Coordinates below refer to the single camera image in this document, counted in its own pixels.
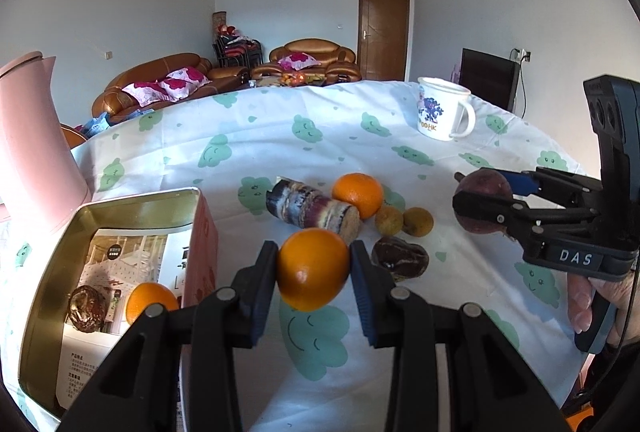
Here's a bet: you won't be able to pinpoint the white printed mug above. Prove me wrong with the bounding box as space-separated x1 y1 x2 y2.
416 76 477 142

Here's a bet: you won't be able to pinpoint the black television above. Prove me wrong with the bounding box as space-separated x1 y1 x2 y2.
460 47 519 114

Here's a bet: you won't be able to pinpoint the brown leather sofa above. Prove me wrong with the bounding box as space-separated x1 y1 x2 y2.
92 52 251 124

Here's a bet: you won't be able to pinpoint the blue cloth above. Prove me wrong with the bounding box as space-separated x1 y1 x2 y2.
81 111 117 139

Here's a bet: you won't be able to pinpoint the brown leather armchair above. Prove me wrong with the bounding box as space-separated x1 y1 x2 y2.
250 38 362 86

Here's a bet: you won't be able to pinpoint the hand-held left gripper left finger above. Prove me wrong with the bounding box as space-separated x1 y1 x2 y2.
60 239 279 432

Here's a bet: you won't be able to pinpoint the small brown longan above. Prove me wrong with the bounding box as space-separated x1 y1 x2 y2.
375 205 404 237
403 207 434 238

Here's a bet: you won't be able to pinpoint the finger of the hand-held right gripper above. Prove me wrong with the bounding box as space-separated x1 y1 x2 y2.
452 189 601 248
497 166 603 213

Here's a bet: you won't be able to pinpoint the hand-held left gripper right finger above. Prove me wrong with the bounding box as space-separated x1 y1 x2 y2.
349 239 563 432

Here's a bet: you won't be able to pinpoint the cloud print tablecloth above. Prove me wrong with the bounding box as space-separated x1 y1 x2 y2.
0 80 601 432

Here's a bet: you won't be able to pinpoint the pink floral pillow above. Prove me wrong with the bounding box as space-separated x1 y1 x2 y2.
122 80 172 106
160 66 211 101
277 53 319 71

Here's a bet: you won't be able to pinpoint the orange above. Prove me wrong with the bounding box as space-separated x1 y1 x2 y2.
331 173 385 220
125 282 180 325
276 229 351 311

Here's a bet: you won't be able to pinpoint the black power cable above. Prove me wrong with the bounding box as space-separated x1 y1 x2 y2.
511 50 529 118

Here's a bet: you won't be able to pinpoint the gold tin box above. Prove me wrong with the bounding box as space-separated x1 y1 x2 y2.
17 187 219 419

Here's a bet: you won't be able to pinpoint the purple passion fruit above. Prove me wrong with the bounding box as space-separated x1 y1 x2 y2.
452 167 516 238

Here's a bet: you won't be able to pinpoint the pink electric kettle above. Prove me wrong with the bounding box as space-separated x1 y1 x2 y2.
0 52 93 234

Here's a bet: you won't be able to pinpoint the coffee table with snacks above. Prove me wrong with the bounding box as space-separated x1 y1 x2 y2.
249 70 327 89

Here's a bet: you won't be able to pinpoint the stacked black chairs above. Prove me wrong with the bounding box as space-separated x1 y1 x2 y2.
212 35 264 69

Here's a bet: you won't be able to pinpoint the person's right hand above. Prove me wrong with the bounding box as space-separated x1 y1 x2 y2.
566 262 640 353

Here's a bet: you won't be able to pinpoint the wooden chair back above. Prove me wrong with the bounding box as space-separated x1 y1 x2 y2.
60 123 90 149

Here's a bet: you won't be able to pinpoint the purple sugarcane piece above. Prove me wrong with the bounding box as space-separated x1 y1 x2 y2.
264 176 362 243

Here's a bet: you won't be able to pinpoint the brown wooden door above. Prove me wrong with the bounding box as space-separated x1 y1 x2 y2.
358 0 412 82

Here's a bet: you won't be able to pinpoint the dark snack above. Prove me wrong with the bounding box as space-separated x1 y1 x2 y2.
371 236 430 282
67 285 108 333

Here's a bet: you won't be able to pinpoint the printed paper leaflet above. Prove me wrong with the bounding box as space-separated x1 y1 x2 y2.
55 227 193 405

